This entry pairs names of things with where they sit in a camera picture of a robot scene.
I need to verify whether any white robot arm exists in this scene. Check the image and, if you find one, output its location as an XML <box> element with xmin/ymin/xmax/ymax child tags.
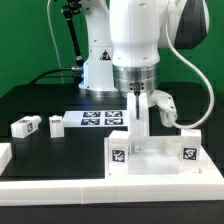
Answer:
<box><xmin>79</xmin><ymin>0</ymin><xmax>209</xmax><ymax>150</ymax></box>

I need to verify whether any white U-shaped fence wall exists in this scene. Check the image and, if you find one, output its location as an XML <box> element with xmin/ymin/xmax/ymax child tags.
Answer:
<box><xmin>0</xmin><ymin>137</ymin><xmax>224</xmax><ymax>206</ymax></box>

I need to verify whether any white square table top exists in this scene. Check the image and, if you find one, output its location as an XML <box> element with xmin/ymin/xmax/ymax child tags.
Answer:
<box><xmin>105</xmin><ymin>136</ymin><xmax>219</xmax><ymax>177</ymax></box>

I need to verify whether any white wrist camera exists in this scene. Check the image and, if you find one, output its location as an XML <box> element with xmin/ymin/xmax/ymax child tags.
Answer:
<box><xmin>151</xmin><ymin>90</ymin><xmax>177</xmax><ymax>127</ymax></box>

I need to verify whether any black base cable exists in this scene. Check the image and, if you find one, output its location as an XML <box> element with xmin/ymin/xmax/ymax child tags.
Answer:
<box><xmin>29</xmin><ymin>65</ymin><xmax>84</xmax><ymax>85</ymax></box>

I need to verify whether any white marker plate with tags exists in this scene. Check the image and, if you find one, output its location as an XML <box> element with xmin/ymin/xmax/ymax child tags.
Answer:
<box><xmin>63</xmin><ymin>110</ymin><xmax>128</xmax><ymax>127</ymax></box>

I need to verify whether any white hanging cable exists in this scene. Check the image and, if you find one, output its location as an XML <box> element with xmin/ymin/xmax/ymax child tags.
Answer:
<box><xmin>46</xmin><ymin>0</ymin><xmax>65</xmax><ymax>84</ymax></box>

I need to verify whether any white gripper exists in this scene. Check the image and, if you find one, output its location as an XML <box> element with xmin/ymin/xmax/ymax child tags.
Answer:
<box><xmin>127</xmin><ymin>93</ymin><xmax>149</xmax><ymax>151</ymax></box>

